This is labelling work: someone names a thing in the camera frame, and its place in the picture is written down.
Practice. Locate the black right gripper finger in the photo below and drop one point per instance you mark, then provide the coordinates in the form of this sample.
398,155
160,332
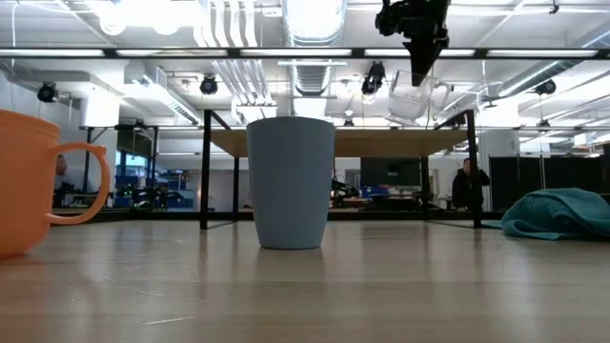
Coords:
421,59

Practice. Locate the clear glass mug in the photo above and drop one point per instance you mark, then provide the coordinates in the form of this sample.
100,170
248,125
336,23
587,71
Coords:
410,105

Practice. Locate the blue plastic cup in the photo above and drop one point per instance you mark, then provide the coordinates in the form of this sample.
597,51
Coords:
290,190

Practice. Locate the orange plastic mug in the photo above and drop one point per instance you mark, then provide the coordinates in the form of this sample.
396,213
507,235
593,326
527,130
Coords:
24,190

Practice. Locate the black ceiling spotlight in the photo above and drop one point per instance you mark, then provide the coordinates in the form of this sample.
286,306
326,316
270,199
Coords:
546,87
372,81
46,93
209,86

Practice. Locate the black monitor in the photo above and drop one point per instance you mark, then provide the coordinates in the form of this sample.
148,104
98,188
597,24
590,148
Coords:
391,172

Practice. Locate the person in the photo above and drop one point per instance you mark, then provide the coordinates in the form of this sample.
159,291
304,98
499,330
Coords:
464,188
64,174

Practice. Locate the black room partition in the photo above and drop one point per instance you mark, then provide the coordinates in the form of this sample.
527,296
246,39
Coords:
524,181

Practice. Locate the teal cloth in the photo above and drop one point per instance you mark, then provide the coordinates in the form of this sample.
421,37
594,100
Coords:
557,214

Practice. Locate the wooden shelf with black frame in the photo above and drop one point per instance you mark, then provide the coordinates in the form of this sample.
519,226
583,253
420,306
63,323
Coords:
362,143

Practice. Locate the silver air duct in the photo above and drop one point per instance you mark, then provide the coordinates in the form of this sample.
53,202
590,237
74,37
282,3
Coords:
312,28

